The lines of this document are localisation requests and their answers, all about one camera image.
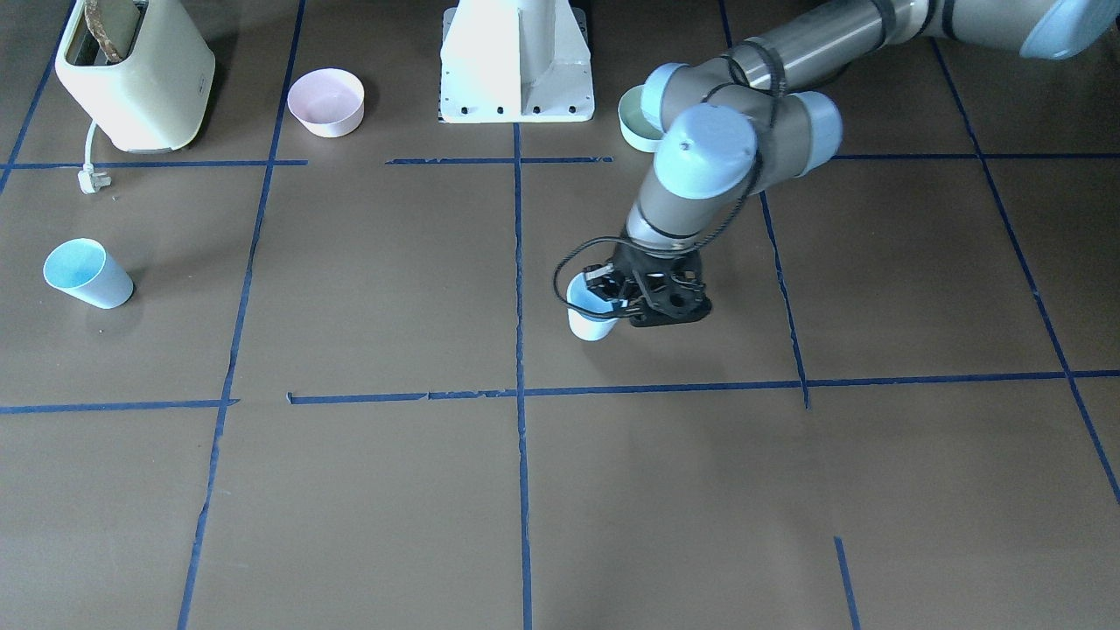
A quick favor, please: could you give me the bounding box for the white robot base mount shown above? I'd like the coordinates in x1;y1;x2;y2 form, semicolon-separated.
437;1;596;124

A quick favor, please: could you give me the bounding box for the light blue cup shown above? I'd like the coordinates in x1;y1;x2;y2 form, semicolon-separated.
564;274;619;342
41;238;136;311

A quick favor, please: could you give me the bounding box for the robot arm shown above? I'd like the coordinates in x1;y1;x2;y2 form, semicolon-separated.
556;1;1117;340

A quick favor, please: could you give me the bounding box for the green bowl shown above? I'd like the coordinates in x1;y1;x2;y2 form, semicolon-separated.
617;85;663;154

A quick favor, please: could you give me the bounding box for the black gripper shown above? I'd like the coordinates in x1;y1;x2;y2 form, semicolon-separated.
569;238;712;327

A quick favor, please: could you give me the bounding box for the bread slice in toaster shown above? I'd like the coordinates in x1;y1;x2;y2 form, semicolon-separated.
81;1;147;64

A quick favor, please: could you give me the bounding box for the cream toaster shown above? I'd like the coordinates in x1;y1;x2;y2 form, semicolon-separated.
53;1;216;154

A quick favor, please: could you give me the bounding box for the pink bowl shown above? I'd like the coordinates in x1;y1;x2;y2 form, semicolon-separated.
284;67;367;138

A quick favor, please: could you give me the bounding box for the white power plug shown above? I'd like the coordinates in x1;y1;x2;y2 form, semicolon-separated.
77;121;112;195

